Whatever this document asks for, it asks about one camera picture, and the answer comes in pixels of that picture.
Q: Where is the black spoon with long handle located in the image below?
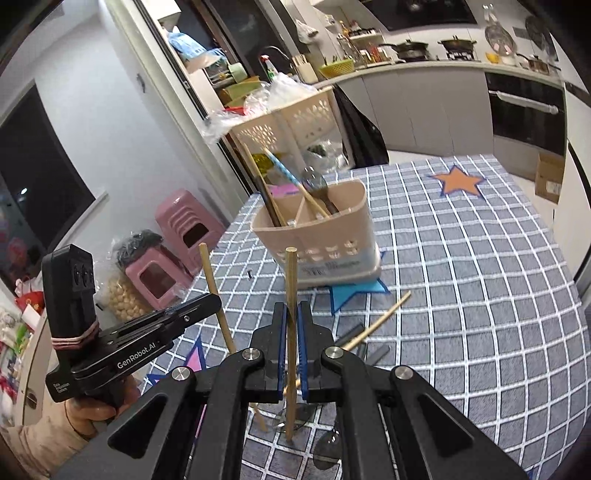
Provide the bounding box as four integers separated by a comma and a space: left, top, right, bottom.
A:
256, 178, 287, 227

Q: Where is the bag of nuts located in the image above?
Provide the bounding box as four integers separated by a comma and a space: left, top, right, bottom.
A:
104, 272, 151, 322

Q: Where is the blue patterned chopstick in holder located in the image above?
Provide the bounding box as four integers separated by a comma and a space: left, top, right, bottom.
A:
262, 148, 332, 220

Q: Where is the beige plastic storage rack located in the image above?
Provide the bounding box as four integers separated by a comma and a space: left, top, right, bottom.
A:
229, 87, 355, 175

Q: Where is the cardboard box on floor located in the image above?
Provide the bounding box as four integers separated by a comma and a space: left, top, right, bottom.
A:
535, 153, 565, 204

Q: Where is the person's left hand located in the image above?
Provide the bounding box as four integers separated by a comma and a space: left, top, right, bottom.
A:
65, 376, 140, 439

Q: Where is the black pot on stove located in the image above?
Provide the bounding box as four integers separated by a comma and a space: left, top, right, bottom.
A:
439, 36, 476, 61

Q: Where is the black wok on stove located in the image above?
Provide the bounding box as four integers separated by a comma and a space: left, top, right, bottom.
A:
380, 40, 430, 63

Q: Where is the black garbage bag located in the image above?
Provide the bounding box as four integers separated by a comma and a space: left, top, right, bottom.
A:
332, 86, 389, 169

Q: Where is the tall pink plastic stool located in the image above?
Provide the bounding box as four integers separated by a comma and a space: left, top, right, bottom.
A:
155, 189, 225, 275

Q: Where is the beige utensil holder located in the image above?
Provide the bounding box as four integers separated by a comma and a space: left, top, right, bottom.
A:
250, 179, 381, 288

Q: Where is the grey checked tablecloth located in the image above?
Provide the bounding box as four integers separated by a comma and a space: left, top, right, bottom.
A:
138, 153, 588, 480

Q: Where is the green colander basket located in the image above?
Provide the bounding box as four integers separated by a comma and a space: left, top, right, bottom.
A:
320, 58, 356, 79

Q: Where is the low pink plastic stool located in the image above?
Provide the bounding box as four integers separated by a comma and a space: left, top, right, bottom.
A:
124, 246, 192, 310

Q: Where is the plain wooden chopstick in holder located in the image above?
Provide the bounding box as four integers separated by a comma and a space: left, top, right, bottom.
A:
240, 142, 287, 227

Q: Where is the transparent dark spoon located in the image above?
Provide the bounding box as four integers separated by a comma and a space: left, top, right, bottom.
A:
301, 166, 339, 214

